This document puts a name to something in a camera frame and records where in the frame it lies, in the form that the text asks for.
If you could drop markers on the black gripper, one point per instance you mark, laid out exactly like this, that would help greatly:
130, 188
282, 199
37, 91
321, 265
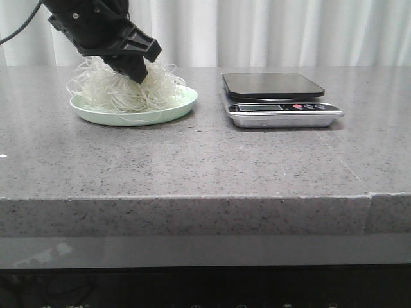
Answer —
91, 26

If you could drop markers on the white vermicelli bundle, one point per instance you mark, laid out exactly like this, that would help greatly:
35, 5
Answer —
103, 89

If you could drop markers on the white pleated curtain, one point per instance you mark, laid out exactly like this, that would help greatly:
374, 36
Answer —
277, 33

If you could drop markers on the mint green plate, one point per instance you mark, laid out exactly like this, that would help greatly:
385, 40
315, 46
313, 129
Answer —
182, 106

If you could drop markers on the silver black kitchen scale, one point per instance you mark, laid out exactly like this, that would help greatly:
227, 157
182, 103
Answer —
276, 100

